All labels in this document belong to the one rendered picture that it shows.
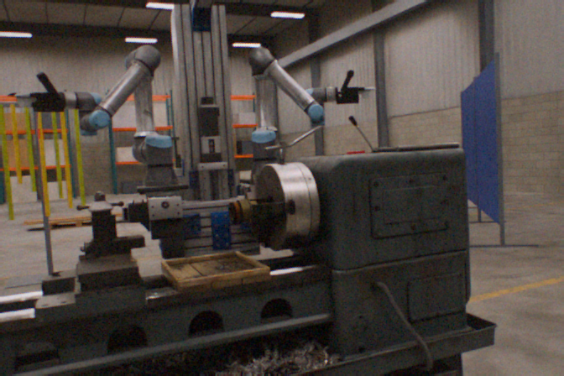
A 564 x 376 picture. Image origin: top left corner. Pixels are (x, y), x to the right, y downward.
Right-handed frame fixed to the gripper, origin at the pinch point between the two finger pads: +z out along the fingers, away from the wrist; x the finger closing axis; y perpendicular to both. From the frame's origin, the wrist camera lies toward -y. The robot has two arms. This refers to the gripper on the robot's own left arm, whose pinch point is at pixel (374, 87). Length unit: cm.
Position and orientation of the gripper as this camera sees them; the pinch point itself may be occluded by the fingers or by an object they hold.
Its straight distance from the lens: 257.1
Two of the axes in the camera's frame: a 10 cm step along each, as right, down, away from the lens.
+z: 10.0, -0.5, -0.8
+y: 0.7, 9.8, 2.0
